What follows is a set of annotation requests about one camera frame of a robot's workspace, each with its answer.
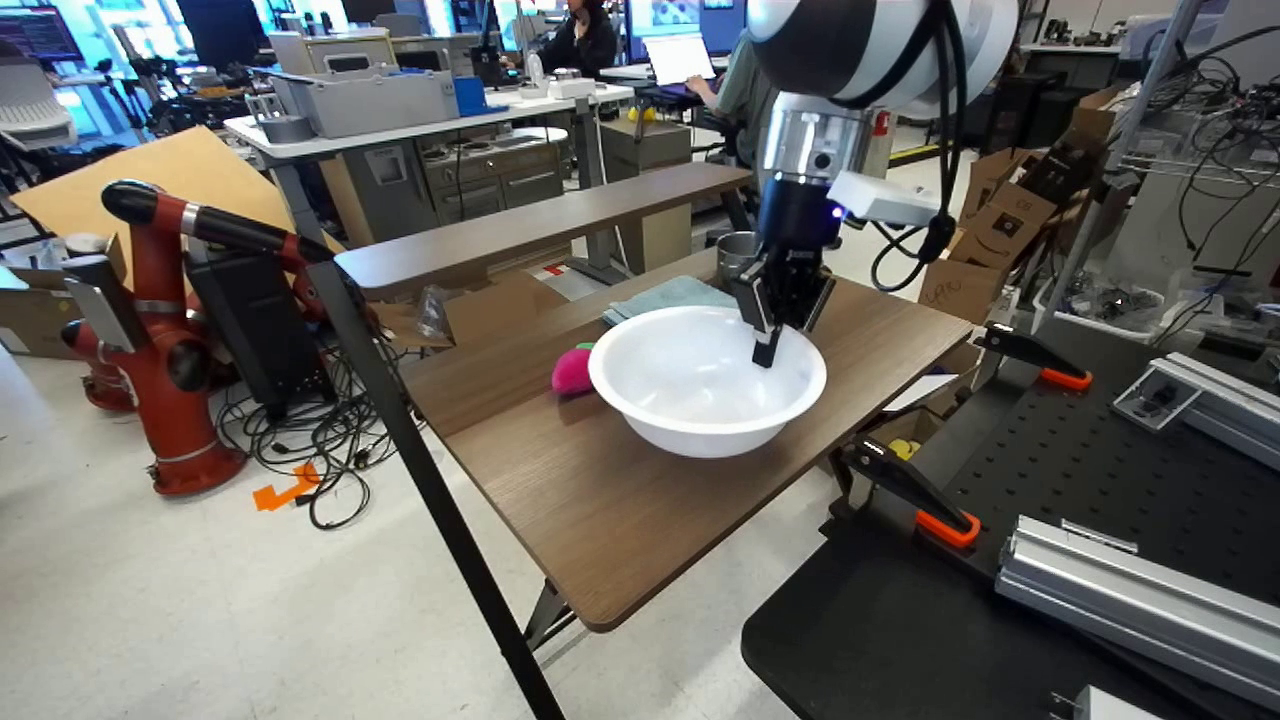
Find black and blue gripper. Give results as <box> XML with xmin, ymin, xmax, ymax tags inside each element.
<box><xmin>729</xmin><ymin>174</ymin><xmax>849</xmax><ymax>372</ymax></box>

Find white plastic basin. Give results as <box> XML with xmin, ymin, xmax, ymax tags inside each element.
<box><xmin>582</xmin><ymin>304</ymin><xmax>832</xmax><ymax>466</ymax></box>

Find grey metal cup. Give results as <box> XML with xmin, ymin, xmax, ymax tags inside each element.
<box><xmin>713</xmin><ymin>228</ymin><xmax>769</xmax><ymax>298</ymax></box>

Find white paper sheet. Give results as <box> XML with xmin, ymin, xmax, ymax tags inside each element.
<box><xmin>877</xmin><ymin>368</ymin><xmax>965</xmax><ymax>421</ymax></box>

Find grey office chair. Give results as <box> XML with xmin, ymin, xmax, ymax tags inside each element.
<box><xmin>716</xmin><ymin>95</ymin><xmax>894</xmax><ymax>277</ymax></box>

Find stacked brown cardboard boxes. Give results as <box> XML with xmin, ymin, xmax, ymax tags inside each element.
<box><xmin>917</xmin><ymin>84</ymin><xmax>1130</xmax><ymax>327</ymax></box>

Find pink green yellow plush toy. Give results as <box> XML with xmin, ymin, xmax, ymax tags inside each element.
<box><xmin>549</xmin><ymin>343</ymin><xmax>599</xmax><ymax>406</ymax></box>

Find person in green shirt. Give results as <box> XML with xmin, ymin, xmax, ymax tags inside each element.
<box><xmin>687</xmin><ymin>34</ymin><xmax>775</xmax><ymax>167</ymax></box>

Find long wooden bench shelf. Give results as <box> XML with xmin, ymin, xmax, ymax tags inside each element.
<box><xmin>332</xmin><ymin>161</ymin><xmax>754</xmax><ymax>300</ymax></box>

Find open white laptop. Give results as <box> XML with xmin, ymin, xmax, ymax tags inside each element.
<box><xmin>641</xmin><ymin>30</ymin><xmax>720</xmax><ymax>90</ymax></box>

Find black perforated breadboard table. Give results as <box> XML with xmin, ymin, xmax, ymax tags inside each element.
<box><xmin>736</xmin><ymin>316</ymin><xmax>1280</xmax><ymax>720</ymax></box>

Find person in black top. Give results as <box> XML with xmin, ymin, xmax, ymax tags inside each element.
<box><xmin>534</xmin><ymin>0</ymin><xmax>625</xmax><ymax>82</ymax></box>

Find black tripod pole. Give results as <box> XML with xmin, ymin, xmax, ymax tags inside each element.
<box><xmin>270</xmin><ymin>158</ymin><xmax>566</xmax><ymax>720</ymax></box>

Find grey office desk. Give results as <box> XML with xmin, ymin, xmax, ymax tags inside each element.
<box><xmin>220</xmin><ymin>82</ymin><xmax>641</xmax><ymax>248</ymax></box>

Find aluminium extrusion with black insert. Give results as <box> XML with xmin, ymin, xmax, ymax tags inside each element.
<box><xmin>1111</xmin><ymin>350</ymin><xmax>1280</xmax><ymax>477</ymax></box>

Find large aluminium extrusion bar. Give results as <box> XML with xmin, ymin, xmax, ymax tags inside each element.
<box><xmin>991</xmin><ymin>512</ymin><xmax>1280</xmax><ymax>713</ymax></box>

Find black computer tower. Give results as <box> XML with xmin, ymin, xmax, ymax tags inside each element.
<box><xmin>185</xmin><ymin>248</ymin><xmax>332</xmax><ymax>421</ymax></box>

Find orange tape marker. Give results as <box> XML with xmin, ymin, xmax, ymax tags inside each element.
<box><xmin>247</xmin><ymin>462</ymin><xmax>328</xmax><ymax>515</ymax></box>

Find large flat cardboard sheet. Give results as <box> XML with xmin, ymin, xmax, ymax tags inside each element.
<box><xmin>6</xmin><ymin>126</ymin><xmax>344</xmax><ymax>261</ymax></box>

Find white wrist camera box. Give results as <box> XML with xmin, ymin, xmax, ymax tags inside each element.
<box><xmin>823</xmin><ymin>167</ymin><xmax>943</xmax><ymax>231</ymax></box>

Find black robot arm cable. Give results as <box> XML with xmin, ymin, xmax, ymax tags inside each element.
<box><xmin>867</xmin><ymin>0</ymin><xmax>970</xmax><ymax>298</ymax></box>

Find black clamp with orange handle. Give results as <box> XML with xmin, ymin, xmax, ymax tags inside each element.
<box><xmin>970</xmin><ymin>320</ymin><xmax>1100</xmax><ymax>402</ymax></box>
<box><xmin>837</xmin><ymin>435</ymin><xmax>989</xmax><ymax>557</ymax></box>

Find black cables on floor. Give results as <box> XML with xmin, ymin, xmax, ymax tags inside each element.
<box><xmin>217</xmin><ymin>375</ymin><xmax>406</xmax><ymax>536</ymax></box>

